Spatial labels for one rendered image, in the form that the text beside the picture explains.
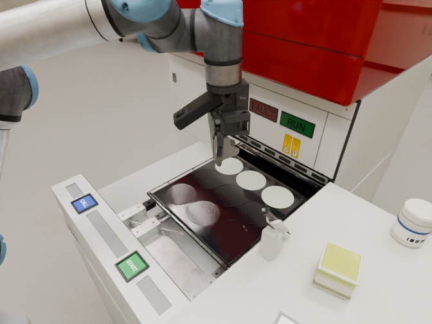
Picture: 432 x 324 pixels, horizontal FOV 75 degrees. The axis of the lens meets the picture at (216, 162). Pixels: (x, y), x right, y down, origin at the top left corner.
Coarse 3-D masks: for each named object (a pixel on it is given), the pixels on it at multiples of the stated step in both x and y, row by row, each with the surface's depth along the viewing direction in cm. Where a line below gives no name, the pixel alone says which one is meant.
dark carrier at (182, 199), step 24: (168, 192) 90; (192, 192) 90; (216, 192) 90; (240, 192) 90; (192, 216) 82; (216, 216) 82; (240, 216) 82; (264, 216) 82; (216, 240) 75; (240, 240) 75
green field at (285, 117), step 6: (282, 114) 87; (282, 120) 88; (288, 120) 86; (294, 120) 84; (300, 120) 83; (288, 126) 87; (294, 126) 85; (300, 126) 84; (306, 126) 82; (312, 126) 81; (306, 132) 83
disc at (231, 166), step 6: (222, 162) 103; (228, 162) 103; (234, 162) 103; (240, 162) 103; (216, 168) 100; (222, 168) 100; (228, 168) 100; (234, 168) 100; (240, 168) 100; (228, 174) 97
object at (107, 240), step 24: (72, 192) 82; (96, 192) 81; (72, 216) 74; (96, 216) 74; (96, 240) 68; (120, 240) 68; (96, 264) 73; (120, 288) 58; (144, 288) 59; (168, 288) 58; (144, 312) 54; (168, 312) 54
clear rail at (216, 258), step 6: (150, 198) 88; (156, 198) 88; (168, 210) 83; (174, 216) 81; (180, 222) 80; (186, 228) 78; (192, 234) 76; (198, 240) 75; (204, 246) 73; (210, 252) 72; (216, 258) 70; (222, 264) 69
